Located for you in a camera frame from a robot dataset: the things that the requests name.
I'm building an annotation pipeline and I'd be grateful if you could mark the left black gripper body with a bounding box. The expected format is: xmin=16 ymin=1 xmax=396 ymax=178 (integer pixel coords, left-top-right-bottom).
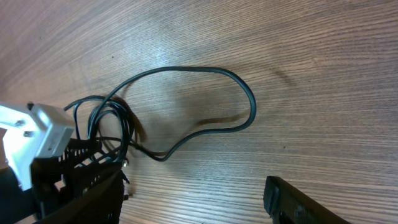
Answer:
xmin=30 ymin=139 xmax=121 ymax=218

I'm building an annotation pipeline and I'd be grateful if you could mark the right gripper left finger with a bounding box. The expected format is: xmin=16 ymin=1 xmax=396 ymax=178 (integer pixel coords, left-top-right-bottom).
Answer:
xmin=32 ymin=167 xmax=124 ymax=224

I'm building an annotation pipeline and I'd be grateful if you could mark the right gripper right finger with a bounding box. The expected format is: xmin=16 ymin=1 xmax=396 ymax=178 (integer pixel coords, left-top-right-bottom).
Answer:
xmin=263 ymin=176 xmax=349 ymax=224

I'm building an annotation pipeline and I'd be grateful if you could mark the thin black usb cable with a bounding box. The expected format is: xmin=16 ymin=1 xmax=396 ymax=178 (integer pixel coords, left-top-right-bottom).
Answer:
xmin=63 ymin=95 xmax=141 ymax=200

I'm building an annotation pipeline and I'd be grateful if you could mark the thick black usb cable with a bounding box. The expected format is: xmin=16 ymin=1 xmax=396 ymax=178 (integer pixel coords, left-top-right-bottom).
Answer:
xmin=86 ymin=66 xmax=257 ymax=162

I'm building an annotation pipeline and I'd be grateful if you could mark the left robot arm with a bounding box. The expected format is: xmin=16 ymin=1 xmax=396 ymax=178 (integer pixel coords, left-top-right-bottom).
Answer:
xmin=1 ymin=139 xmax=127 ymax=224

